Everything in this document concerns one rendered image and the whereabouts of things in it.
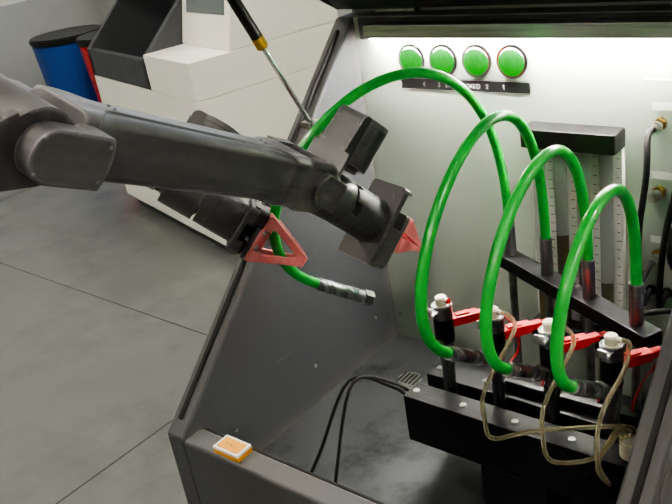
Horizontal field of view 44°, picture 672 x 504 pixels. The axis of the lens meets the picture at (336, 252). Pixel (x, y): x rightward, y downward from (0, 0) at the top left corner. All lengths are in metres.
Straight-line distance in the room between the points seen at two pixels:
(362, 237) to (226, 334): 0.37
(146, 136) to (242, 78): 3.32
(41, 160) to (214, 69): 3.35
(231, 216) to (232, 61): 2.91
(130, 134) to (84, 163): 0.07
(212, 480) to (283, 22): 3.04
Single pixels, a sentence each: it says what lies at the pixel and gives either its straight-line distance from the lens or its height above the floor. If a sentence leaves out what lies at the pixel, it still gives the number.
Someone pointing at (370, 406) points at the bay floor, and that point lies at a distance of 1.46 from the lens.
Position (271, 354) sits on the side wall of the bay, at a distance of 1.37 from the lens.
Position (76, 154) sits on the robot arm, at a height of 1.54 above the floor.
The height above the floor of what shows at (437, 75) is 1.41.
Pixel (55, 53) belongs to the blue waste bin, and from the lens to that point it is 7.10.
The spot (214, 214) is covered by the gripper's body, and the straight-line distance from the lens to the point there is 1.05.
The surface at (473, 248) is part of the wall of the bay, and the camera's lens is 1.45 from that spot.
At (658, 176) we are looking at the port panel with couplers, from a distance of 1.25.
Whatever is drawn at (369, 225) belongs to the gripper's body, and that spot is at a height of 1.30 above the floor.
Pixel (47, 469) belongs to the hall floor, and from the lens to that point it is 3.04.
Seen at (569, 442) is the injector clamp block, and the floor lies 0.98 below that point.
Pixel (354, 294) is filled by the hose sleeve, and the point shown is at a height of 1.14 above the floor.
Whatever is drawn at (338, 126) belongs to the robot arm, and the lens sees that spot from 0.93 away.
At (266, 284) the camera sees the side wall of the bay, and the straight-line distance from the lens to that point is 1.32.
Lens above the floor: 1.68
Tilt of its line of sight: 25 degrees down
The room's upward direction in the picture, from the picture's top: 10 degrees counter-clockwise
